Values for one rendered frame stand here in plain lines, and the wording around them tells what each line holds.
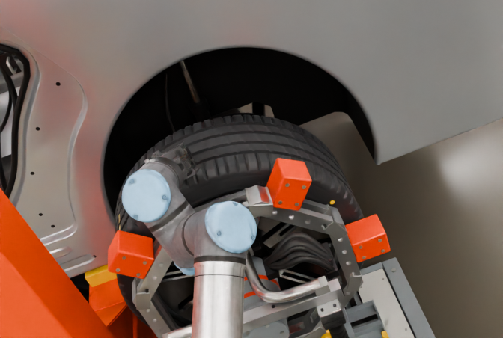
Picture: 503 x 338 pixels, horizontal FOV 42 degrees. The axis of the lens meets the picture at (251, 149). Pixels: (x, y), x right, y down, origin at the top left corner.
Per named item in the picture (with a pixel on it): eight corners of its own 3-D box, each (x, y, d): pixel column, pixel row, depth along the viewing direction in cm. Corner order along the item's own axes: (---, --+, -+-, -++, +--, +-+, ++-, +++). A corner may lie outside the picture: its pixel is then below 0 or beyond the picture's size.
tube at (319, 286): (308, 230, 155) (296, 200, 148) (331, 292, 139) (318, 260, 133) (239, 256, 155) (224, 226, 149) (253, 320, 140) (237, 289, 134)
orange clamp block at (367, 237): (348, 243, 170) (381, 231, 169) (358, 265, 163) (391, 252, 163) (342, 224, 165) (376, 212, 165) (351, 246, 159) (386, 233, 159)
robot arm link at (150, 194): (141, 235, 121) (107, 193, 119) (155, 216, 133) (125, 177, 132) (181, 208, 119) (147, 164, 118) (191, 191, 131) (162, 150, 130)
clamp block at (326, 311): (335, 292, 148) (330, 277, 145) (346, 324, 141) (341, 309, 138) (314, 299, 149) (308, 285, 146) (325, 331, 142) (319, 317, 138)
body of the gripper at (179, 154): (200, 169, 147) (192, 182, 136) (168, 186, 149) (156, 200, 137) (183, 140, 146) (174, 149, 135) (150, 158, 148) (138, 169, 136)
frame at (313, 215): (369, 300, 183) (321, 158, 150) (376, 319, 178) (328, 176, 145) (187, 366, 186) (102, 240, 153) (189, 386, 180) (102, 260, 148)
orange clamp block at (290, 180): (292, 191, 156) (305, 160, 151) (300, 212, 150) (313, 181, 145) (264, 187, 154) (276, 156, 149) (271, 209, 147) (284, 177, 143)
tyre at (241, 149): (240, 64, 161) (64, 220, 180) (258, 116, 142) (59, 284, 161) (386, 198, 196) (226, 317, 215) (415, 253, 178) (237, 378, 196)
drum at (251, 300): (281, 280, 172) (265, 245, 163) (299, 346, 155) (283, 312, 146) (230, 298, 173) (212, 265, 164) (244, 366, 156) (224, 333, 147)
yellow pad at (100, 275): (131, 242, 217) (125, 232, 214) (132, 273, 206) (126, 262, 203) (92, 256, 218) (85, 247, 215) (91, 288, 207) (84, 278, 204)
